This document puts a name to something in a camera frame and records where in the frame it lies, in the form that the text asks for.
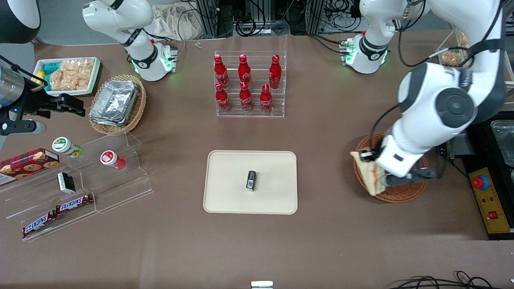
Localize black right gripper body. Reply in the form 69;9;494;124
17;91;61;120

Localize triangular sandwich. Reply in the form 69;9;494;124
350;151;387;196

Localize white rectangular plastic tray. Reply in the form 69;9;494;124
32;57;102;97

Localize round brown wicker basket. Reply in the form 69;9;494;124
353;132;429;204

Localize oval tan wicker basket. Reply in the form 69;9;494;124
88;74;147;135

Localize beige plastic tray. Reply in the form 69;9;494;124
203;150;298;215

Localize clear bag of crackers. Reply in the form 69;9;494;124
49;59;95;92

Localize green sunflower lid cup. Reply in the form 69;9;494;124
52;137;83;158

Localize stacked aluminium foil trays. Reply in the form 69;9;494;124
89;80;139;127

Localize red lid cup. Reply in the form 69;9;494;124
100;150;126;171

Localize red tartan cookie box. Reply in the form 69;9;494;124
0;148;60;186

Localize black and white small box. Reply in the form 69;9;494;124
57;172;76;194

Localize clear acrylic stepped shelf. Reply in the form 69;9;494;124
0;132;154;242

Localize brown snickers bar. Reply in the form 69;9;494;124
55;194;94;214
22;211;57;238

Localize red cola bottle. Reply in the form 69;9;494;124
269;55;282;90
215;83;231;113
214;55;230;89
239;82;254;112
238;54;252;88
259;84;273;114

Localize clear acrylic bottle rack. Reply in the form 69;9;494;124
214;51;287;118

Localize bagged bread snacks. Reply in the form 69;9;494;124
440;31;471;67

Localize yellow control panel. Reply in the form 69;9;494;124
469;167;513;234

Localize clear plastic container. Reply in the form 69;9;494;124
490;120;514;167

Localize beige cloth bag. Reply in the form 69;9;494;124
150;3;202;41

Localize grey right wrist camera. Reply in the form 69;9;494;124
0;120;47;136

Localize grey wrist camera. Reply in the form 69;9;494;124
0;120;47;136
381;168;437;187

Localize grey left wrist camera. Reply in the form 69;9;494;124
381;168;437;187

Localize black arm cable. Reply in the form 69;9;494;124
369;0;505;150

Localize white wire basket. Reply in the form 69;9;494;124
436;23;514;95

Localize black floor cables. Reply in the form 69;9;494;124
390;271;507;289

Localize coiled black cable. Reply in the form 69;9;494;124
235;17;257;37

